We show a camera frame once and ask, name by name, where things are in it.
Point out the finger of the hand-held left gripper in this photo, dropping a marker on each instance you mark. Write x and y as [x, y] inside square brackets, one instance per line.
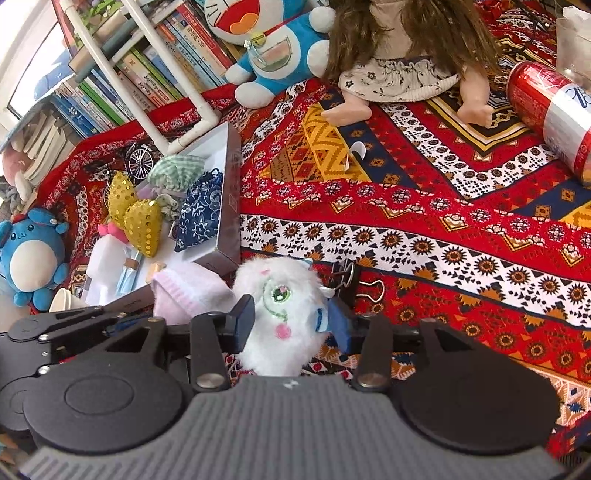
[69, 318]
[69, 353]

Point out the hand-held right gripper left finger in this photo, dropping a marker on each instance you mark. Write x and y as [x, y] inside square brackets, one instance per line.
[242, 321]

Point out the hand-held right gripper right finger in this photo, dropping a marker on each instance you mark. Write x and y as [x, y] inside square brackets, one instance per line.
[340, 325]

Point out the white fluffy plush toy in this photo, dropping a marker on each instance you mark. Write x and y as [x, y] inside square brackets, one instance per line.
[277, 295]

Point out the pink fabric bow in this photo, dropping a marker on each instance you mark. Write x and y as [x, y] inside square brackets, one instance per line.
[115, 233]

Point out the blue floral pouch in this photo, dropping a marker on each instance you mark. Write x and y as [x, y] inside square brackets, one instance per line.
[198, 217]

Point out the white shallow box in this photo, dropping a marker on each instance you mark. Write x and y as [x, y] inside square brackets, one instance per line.
[231, 207]

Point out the gold sequin bow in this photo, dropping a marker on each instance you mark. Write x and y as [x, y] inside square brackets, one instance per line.
[141, 226]

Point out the pale green floral scrunchie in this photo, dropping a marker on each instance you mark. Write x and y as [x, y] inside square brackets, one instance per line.
[167, 203]

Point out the purple fluffy heart plush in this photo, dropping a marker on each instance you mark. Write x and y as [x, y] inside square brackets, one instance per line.
[147, 189]

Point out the white paper cup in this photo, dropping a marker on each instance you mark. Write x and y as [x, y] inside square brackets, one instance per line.
[64, 300]

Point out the black binder clip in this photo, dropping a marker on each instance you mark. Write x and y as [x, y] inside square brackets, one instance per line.
[346, 277]

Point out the white foam block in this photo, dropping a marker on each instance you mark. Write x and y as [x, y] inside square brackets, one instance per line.
[104, 267]

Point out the round blue plush toy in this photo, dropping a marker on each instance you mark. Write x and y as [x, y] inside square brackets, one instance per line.
[27, 263]

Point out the small glass bottle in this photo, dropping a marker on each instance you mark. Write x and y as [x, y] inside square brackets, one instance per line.
[130, 270]

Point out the red patterned blanket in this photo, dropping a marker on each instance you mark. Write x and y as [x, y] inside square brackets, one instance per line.
[415, 207]

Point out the pale pink plush toy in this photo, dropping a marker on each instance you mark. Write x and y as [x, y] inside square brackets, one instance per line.
[14, 166]

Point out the miniature bicycle model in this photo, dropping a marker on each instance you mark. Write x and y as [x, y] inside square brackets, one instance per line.
[140, 161]

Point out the small white paper tag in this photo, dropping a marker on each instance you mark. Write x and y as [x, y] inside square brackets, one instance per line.
[358, 150]

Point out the white pipe rack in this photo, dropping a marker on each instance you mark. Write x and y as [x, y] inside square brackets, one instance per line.
[115, 78]

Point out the row of books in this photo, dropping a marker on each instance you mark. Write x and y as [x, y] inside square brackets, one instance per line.
[138, 78]

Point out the blue cat plush toy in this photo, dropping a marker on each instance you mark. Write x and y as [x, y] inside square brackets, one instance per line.
[277, 64]

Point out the brown-haired doll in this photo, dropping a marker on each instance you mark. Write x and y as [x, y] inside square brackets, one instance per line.
[392, 69]

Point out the red drink can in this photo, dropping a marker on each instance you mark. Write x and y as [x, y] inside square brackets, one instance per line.
[554, 115]

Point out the clear plastic cup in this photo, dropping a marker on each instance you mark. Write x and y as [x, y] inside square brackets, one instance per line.
[572, 46]

